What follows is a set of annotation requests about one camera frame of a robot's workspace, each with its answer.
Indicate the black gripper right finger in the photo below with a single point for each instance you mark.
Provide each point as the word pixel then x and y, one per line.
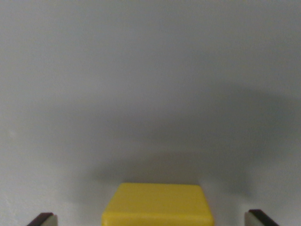
pixel 255 220

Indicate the grey plastic tray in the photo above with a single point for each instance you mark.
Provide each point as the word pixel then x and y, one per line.
pixel 117 82

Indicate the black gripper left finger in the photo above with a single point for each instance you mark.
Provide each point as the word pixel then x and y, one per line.
pixel 48 221

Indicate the yellow cube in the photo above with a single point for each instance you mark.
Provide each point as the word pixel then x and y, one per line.
pixel 157 204

